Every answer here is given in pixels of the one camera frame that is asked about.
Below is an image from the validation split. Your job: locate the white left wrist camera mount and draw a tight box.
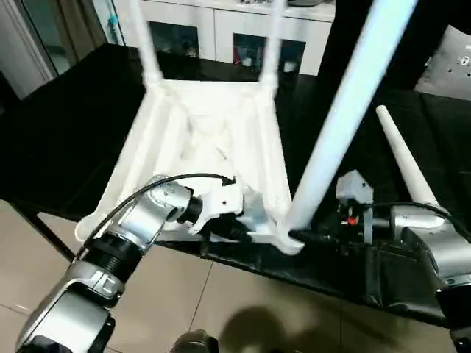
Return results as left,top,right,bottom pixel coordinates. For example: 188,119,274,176
188,174,245,235

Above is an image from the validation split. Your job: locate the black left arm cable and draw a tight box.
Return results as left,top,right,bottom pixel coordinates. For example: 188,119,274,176
74,171,237,259

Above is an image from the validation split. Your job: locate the grey framed glass door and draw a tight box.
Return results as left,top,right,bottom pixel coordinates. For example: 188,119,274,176
0,0,79,101

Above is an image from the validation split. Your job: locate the dark robot left foot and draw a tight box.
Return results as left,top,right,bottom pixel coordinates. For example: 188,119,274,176
171,329,219,353

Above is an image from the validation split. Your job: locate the beige curtain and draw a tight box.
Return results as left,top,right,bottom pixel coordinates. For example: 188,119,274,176
54,0,108,64

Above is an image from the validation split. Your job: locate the grey cushion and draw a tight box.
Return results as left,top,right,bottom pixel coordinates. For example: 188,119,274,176
413,24,471,101

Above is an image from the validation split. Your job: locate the black metal support bar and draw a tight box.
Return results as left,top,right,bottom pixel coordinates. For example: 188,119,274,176
21,208,77,263

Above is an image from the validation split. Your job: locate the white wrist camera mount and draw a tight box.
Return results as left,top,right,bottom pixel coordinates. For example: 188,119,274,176
188,174,245,235
336,168,375,246

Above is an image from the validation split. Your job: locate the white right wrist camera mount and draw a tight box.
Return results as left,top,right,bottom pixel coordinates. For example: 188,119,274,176
336,168,375,246

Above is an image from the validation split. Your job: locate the white pipe with blue clip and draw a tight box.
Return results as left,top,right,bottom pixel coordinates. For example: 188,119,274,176
104,13,125,48

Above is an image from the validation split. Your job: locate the white glass-door cabinet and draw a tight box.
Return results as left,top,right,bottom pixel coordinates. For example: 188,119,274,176
111,0,336,77

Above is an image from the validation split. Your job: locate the black work mat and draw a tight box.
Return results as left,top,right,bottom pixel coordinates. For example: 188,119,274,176
0,42,471,330

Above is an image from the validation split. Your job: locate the white plastic table top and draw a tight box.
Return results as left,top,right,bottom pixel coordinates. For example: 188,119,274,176
74,78,307,257

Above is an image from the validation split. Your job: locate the white plastic table leg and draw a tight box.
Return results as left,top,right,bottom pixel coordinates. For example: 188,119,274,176
288,0,419,237
256,0,287,90
374,104,442,207
130,0,166,86

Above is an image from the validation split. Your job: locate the black box with gold label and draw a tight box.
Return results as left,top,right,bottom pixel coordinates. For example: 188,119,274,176
319,0,454,93

